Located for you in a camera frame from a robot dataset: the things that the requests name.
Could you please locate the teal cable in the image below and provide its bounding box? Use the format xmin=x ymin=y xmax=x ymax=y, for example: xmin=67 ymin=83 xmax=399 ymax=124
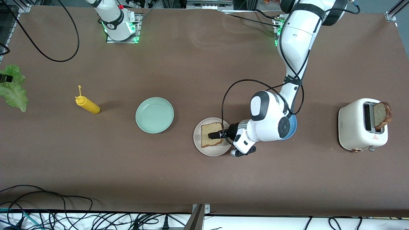
xmin=0 ymin=208 xmax=43 ymax=230

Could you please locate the grey equipment box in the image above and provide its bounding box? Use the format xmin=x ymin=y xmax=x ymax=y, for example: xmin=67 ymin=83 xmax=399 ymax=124
xmin=186 ymin=0 xmax=234 ymax=10

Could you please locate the green lettuce leaf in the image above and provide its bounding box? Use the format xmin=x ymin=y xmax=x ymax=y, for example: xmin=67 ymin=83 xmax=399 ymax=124
xmin=0 ymin=65 xmax=29 ymax=112

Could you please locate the pale green plate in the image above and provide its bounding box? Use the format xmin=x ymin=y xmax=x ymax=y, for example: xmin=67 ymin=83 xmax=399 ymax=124
xmin=135 ymin=97 xmax=174 ymax=134

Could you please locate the blue plate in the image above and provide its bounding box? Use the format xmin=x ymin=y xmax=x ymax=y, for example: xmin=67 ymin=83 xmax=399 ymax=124
xmin=288 ymin=112 xmax=297 ymax=136

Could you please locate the brown bread slice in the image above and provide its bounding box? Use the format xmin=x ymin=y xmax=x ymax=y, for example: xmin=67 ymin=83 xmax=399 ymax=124
xmin=373 ymin=102 xmax=392 ymax=130
xmin=201 ymin=122 xmax=224 ymax=148

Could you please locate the black base power cable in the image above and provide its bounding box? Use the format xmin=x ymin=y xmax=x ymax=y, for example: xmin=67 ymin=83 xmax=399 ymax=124
xmin=254 ymin=9 xmax=280 ymax=22
xmin=220 ymin=13 xmax=278 ymax=28

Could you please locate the grey metal bracket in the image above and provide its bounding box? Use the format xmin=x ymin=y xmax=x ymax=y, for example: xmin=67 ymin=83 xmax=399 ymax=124
xmin=184 ymin=203 xmax=211 ymax=230

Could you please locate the yellow mustard squeeze bottle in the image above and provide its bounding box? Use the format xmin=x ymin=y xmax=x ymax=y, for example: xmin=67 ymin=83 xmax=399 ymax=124
xmin=74 ymin=85 xmax=101 ymax=114

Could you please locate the white two-slot toaster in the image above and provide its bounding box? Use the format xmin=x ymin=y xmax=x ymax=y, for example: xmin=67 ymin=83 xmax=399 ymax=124
xmin=338 ymin=98 xmax=389 ymax=153

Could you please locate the long looping black cable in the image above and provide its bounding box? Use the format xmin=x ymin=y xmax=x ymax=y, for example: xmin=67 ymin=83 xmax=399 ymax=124
xmin=0 ymin=184 xmax=94 ymax=213

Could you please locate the beige plate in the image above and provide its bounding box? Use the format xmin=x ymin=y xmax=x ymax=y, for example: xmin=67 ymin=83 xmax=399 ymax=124
xmin=193 ymin=117 xmax=234 ymax=157

